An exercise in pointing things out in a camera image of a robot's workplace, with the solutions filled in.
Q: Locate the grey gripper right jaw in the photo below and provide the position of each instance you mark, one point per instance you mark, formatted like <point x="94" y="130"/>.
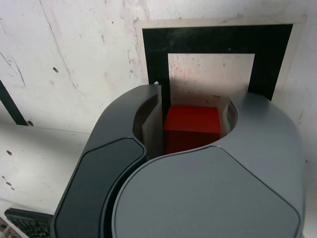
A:
<point x="210" y="193"/>

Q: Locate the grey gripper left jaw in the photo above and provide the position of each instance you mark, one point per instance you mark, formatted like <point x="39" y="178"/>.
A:
<point x="99" y="173"/>

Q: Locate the red cube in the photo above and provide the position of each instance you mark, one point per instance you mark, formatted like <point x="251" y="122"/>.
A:
<point x="193" y="121"/>

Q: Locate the black tape square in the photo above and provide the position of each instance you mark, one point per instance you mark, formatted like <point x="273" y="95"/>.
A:
<point x="218" y="37"/>

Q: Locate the black tape strip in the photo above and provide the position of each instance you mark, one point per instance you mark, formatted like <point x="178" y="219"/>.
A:
<point x="12" y="106"/>

